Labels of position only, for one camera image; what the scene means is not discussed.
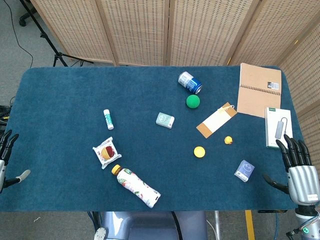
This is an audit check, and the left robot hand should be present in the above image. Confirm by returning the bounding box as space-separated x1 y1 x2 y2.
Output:
0 129 31 194

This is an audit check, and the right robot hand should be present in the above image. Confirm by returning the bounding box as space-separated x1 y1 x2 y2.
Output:
262 134 320 206

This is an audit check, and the purple small box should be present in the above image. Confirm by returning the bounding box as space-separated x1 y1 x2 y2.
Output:
233 159 255 183

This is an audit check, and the white USB hub box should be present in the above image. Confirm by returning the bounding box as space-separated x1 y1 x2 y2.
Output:
264 107 295 150

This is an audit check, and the blue table mat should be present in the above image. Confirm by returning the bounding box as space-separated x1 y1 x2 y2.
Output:
0 65 314 213

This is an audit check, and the metal table leg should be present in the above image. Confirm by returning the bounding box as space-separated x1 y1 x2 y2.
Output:
213 210 221 240

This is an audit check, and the white snack packet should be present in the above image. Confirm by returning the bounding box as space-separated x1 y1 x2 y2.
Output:
92 136 123 170

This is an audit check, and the kraft spiral notebook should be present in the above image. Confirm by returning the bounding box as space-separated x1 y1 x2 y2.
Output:
236 62 283 118

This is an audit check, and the white green lip balm tube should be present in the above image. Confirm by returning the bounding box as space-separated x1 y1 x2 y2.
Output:
103 109 115 130

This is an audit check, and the yellow ball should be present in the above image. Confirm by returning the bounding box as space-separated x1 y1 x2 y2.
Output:
193 146 206 159

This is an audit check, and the black tripod stand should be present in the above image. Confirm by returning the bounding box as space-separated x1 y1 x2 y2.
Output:
19 0 94 68

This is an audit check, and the black chair base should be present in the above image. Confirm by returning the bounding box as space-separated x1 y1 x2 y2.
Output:
19 12 35 27

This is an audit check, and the yellow capped drink bottle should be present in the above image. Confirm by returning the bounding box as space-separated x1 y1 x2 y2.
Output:
111 164 162 209

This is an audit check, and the green foam ball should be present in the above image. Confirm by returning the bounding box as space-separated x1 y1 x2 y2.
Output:
186 94 201 109

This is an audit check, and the blue soda can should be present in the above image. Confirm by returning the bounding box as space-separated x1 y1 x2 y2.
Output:
177 71 203 95

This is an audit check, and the mint green small box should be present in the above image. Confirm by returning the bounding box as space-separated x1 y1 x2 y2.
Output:
155 112 175 129

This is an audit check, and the grey robot torso base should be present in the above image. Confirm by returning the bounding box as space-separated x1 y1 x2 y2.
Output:
93 211 208 240

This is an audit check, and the cable bundle beside table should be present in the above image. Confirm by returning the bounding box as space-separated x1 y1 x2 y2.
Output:
0 96 16 131

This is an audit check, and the black floor cable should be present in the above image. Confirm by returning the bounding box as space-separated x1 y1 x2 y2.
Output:
3 0 34 69

